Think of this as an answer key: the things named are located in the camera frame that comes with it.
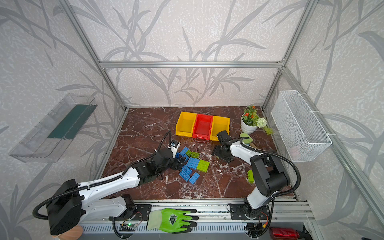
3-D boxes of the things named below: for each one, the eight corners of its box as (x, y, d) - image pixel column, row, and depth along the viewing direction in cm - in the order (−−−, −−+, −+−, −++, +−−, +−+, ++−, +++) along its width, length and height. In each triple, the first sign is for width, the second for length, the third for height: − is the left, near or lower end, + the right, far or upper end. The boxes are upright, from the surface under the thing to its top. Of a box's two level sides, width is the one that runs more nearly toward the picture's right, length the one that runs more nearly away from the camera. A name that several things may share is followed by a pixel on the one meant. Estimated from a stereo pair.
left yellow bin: (175, 136, 105) (173, 130, 100) (182, 117, 117) (181, 111, 111) (191, 139, 104) (191, 133, 98) (197, 119, 116) (196, 113, 110)
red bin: (192, 138, 105) (191, 133, 99) (198, 116, 118) (198, 110, 113) (209, 141, 103) (209, 135, 98) (213, 118, 117) (213, 112, 111)
